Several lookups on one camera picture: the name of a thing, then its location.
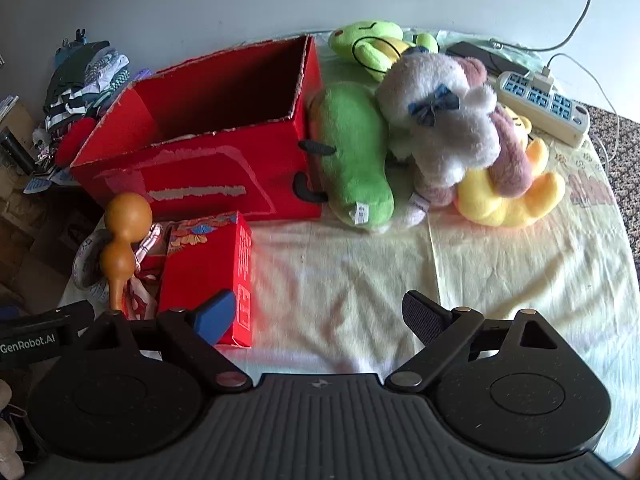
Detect pile of folded clothes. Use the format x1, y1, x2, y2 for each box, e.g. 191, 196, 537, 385
42, 40, 133, 133

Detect large red cardboard box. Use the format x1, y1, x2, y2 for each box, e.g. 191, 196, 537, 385
70, 34, 325, 223

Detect brown speckled blanket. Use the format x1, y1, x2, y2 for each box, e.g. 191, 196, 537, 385
582, 102, 640, 261

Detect pale printed bed sheet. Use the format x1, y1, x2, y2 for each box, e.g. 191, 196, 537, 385
57, 30, 640, 466

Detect white charger cable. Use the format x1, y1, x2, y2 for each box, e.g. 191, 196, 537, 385
520, 52, 623, 166

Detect orange-brown gourd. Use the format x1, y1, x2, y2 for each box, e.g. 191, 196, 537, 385
99, 191, 153, 313

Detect green plush toy black arms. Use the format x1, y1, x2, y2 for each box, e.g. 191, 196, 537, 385
299, 81, 396, 233

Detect red plush cushion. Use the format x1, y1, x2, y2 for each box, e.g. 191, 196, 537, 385
54, 117, 98, 166

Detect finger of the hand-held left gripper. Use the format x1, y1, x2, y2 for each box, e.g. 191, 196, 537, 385
47, 301, 96, 334

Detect long black flat device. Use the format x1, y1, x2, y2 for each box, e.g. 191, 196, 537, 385
482, 52, 531, 77

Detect pink plush toy plaid ears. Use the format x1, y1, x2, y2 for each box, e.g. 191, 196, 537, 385
400, 107, 535, 227

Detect red and white cloth bag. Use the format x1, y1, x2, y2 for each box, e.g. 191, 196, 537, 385
122, 222, 173, 321

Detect white plush toy blue bow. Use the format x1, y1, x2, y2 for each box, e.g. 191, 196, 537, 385
376, 52, 501, 191

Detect small red patterned box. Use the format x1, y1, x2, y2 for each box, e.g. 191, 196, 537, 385
157, 211, 253, 348

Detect green frog plush toy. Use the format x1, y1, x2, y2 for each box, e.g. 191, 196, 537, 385
327, 21, 441, 82

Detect black cable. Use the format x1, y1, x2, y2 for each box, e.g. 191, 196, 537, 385
351, 36, 417, 70

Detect small black power bank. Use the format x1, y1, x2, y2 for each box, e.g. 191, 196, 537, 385
446, 41, 493, 61

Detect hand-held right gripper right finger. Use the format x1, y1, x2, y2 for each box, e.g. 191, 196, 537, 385
385, 290, 562, 393

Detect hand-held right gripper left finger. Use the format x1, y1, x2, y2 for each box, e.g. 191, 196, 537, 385
77, 290, 252, 395

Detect patterned tape roll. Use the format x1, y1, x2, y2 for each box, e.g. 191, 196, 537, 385
74, 232, 113, 306

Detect person's left hand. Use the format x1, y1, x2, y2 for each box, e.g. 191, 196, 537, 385
0, 379, 25, 480

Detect blue clothes clips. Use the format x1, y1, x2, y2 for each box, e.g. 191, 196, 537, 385
55, 29, 88, 56

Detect black cylinder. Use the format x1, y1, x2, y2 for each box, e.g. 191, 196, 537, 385
0, 130, 37, 173

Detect white power strip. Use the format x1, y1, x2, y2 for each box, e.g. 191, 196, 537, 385
496, 71, 591, 148

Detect flattened brown cardboard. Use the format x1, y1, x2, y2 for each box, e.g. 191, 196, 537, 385
0, 187, 103, 301

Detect yellow plush toy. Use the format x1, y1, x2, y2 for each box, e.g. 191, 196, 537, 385
455, 115, 567, 228

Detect light blue patterned cloth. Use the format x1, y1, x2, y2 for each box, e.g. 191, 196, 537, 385
22, 167, 71, 195

